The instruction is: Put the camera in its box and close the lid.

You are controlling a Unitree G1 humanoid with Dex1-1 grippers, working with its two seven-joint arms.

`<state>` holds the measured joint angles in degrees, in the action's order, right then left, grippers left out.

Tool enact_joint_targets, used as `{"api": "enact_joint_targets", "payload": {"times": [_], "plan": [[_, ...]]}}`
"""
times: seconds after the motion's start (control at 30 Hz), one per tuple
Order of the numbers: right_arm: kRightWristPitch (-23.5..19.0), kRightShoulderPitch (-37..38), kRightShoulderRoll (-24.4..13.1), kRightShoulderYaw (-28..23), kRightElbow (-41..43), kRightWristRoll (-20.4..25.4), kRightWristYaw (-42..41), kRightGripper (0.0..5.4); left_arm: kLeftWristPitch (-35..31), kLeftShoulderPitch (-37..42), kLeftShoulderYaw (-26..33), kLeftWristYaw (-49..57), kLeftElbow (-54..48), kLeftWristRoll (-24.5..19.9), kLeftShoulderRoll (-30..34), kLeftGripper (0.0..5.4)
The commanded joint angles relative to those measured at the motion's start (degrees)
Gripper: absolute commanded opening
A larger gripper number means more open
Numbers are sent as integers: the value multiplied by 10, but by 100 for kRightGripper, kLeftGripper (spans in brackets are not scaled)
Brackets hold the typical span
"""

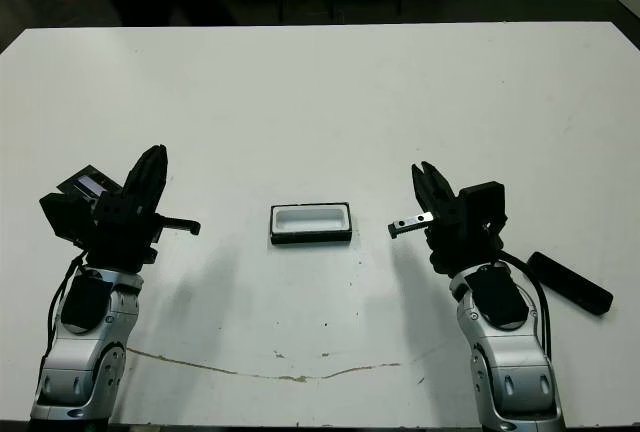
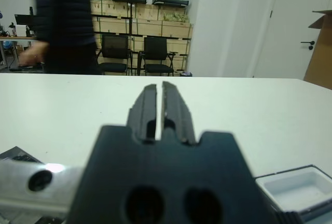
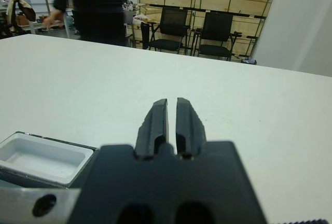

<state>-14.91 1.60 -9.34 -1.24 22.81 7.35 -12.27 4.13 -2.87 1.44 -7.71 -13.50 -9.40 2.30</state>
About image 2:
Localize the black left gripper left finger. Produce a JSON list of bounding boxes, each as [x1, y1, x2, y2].
[[127, 83, 158, 143]]

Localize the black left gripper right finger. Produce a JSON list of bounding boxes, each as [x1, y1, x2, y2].
[[162, 80, 197, 146]]

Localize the black box lid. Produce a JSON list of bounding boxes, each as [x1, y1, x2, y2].
[[0, 146, 44, 164]]

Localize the black box with white insert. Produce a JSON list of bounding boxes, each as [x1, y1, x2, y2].
[[255, 165, 332, 213]]

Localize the brown cardboard box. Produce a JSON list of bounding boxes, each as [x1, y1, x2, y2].
[[303, 10, 332, 90]]

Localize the person's bare hand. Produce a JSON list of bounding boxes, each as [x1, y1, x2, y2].
[[20, 41, 50, 65]]

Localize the black mesh chair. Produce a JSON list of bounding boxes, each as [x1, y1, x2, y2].
[[139, 36, 176, 77], [97, 34, 133, 76]]

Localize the black stand pole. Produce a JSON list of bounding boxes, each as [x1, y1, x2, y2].
[[127, 1, 139, 76]]

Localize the stacked wooden crates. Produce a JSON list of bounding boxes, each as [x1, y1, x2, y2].
[[90, 0, 194, 74]]

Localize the flat black tray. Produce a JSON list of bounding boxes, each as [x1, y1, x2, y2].
[[152, 0, 190, 7]]

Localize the person in dark clothes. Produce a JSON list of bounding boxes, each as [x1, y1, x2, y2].
[[31, 0, 102, 75]]

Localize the white door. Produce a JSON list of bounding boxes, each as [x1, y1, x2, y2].
[[253, 0, 332, 78]]

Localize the wooden top office desk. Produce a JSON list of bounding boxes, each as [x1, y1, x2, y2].
[[0, 36, 37, 66]]

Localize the black computer monitor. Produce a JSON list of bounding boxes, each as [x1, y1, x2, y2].
[[14, 13, 36, 26]]

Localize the black door handle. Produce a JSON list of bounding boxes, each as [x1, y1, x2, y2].
[[300, 40, 316, 51]]

